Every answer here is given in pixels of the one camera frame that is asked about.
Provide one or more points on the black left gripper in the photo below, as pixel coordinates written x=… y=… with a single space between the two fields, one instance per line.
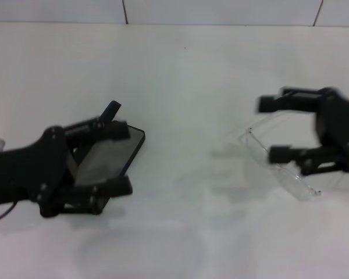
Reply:
x=23 y=171

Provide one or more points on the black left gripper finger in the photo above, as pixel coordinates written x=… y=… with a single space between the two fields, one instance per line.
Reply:
x=119 y=130
x=119 y=187

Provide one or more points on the black glasses case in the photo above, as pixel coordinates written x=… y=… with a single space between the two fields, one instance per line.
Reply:
x=110 y=157

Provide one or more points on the clear white glasses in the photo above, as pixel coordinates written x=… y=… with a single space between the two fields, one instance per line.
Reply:
x=301 y=189

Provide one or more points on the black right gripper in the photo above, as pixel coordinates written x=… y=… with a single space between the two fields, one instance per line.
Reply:
x=337 y=125

